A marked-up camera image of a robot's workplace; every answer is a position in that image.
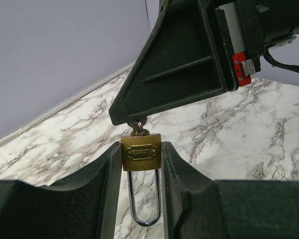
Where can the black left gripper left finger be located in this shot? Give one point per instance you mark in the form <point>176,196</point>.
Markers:
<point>82,205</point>

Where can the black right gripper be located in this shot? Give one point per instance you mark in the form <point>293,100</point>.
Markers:
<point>197,49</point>

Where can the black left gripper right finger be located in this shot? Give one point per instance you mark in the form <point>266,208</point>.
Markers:
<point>196,207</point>

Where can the small brass long-shackle padlock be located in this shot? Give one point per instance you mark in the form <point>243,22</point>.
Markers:
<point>142,153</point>

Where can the single small silver key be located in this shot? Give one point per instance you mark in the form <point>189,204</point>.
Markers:
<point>138,127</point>

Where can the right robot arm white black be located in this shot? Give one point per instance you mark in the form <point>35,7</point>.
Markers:
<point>279,21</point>

